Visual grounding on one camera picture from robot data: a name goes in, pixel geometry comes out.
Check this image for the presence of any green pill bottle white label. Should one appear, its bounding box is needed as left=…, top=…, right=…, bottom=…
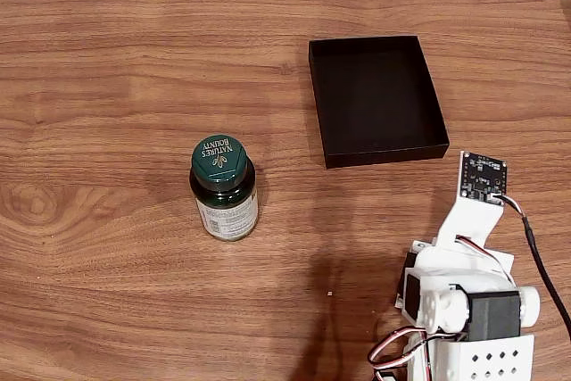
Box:
left=188, top=134, right=261, bottom=244

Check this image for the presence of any shallow black cardboard box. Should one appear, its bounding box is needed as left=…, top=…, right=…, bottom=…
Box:
left=307, top=34, right=451, bottom=171

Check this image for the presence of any red white black gripper wire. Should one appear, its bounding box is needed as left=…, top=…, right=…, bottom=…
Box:
left=453, top=235, right=515, bottom=286

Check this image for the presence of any white printed camera mount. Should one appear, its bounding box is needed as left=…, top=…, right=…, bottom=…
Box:
left=434, top=192, right=506, bottom=252

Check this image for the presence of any bare camera circuit board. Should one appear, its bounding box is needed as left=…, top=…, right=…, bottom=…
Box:
left=459, top=151, right=509, bottom=208

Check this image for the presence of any looped red white black wire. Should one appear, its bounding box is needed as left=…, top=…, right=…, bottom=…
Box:
left=367, top=327, right=432, bottom=381

